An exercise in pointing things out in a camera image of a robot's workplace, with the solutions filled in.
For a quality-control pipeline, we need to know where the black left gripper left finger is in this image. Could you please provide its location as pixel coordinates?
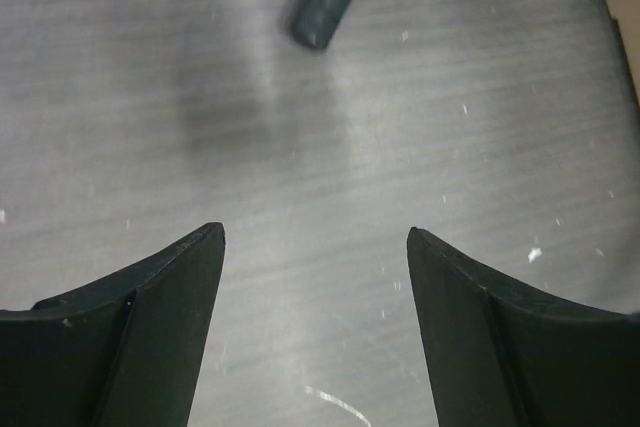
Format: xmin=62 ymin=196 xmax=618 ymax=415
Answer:
xmin=1 ymin=222 xmax=225 ymax=426

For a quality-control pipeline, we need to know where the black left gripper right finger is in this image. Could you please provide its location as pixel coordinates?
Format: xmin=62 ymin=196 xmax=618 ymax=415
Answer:
xmin=407 ymin=228 xmax=639 ymax=426

